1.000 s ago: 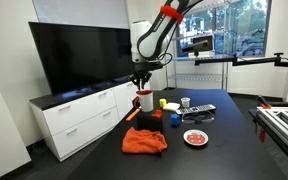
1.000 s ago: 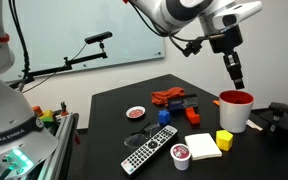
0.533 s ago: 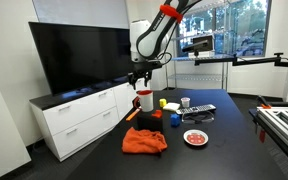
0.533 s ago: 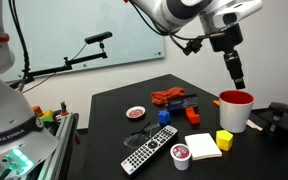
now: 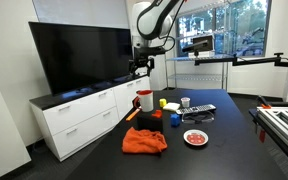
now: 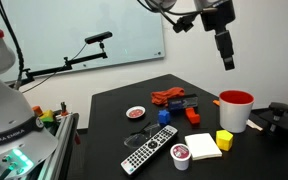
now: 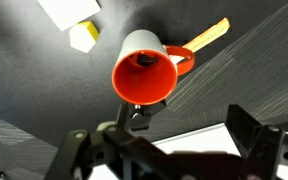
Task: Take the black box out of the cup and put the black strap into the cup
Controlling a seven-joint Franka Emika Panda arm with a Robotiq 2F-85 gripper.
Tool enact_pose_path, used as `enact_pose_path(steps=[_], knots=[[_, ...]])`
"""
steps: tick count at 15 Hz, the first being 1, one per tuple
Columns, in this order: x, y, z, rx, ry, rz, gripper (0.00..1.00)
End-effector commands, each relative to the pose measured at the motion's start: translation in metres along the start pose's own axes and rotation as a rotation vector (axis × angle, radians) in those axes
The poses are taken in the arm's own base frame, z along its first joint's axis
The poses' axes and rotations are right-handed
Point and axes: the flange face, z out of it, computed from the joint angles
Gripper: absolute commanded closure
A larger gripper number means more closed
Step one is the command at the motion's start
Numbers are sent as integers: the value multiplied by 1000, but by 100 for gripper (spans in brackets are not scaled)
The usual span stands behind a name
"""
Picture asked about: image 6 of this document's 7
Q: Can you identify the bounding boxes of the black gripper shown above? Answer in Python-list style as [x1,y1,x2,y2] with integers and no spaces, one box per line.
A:
[200,0,237,72]

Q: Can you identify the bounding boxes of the white cup with red inside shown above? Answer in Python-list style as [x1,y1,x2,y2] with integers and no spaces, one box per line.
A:
[218,90,256,134]

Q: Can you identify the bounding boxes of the orange cloth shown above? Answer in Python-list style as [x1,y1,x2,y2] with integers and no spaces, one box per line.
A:
[150,87,186,107]

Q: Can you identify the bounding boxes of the orange plastic block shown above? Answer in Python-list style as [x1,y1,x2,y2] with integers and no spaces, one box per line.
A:
[184,106,201,126]

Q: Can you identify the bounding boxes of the blue star block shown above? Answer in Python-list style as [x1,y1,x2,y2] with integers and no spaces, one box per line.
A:
[157,109,171,127]

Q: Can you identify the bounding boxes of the yellow pentagon block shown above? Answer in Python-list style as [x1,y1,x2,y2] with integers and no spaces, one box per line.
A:
[215,129,235,152]

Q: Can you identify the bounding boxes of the white notepad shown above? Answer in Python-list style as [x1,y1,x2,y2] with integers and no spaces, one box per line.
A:
[184,132,223,162]

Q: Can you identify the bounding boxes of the small red and white plate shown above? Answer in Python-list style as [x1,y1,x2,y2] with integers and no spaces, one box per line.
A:
[125,105,147,120]

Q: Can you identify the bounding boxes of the white coffee pod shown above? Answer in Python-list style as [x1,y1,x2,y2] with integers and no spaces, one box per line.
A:
[169,143,192,172]

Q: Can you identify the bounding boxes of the grey remote control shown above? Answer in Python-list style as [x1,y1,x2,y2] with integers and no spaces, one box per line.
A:
[120,124,179,177]

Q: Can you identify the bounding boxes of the black glasses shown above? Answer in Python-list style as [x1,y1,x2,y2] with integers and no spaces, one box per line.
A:
[123,121,161,149]

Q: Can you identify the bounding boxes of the black and orange clamp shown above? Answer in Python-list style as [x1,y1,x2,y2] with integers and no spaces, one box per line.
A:
[59,101,69,117]

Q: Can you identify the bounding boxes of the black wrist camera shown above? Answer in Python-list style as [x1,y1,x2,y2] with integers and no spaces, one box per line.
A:
[172,13,196,34]

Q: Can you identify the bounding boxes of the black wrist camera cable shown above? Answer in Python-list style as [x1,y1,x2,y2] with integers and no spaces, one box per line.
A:
[0,0,218,91]

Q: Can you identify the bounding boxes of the black knob mount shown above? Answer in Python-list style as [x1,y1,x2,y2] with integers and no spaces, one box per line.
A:
[258,101,288,136]

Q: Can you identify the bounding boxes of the black stereo camera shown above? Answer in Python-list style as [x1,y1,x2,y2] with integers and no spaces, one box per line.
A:
[84,31,113,45]

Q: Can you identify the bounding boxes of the red frame clip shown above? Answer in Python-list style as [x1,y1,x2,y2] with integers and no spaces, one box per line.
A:
[73,132,82,146]

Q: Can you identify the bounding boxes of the aluminium rail frame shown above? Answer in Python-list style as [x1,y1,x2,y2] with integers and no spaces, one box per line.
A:
[37,112,80,180]

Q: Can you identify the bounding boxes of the thin black camera cable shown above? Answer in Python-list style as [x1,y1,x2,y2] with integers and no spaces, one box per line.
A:
[21,43,88,94]

